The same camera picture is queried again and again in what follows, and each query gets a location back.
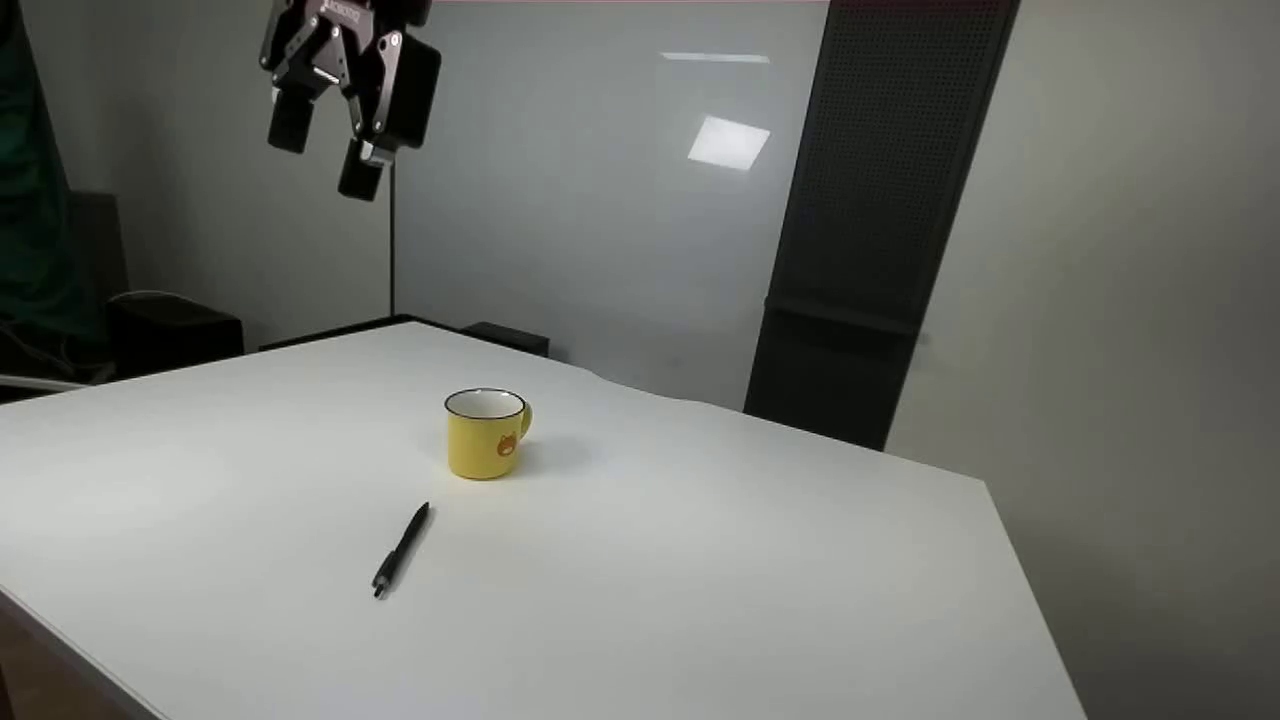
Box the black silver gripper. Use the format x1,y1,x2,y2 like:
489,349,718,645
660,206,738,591
260,0,444,199

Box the black pen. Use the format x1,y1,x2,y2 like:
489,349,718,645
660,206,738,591
374,506,431,600

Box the yellow enamel cup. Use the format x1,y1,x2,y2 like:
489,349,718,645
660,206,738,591
444,387,533,479

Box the white glossy board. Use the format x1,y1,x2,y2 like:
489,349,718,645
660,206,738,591
398,0,828,409

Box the green curtain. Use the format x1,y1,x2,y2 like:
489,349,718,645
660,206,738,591
0,0,108,382

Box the dark vertical pillar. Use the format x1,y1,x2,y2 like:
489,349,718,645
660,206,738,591
744,0,1021,447

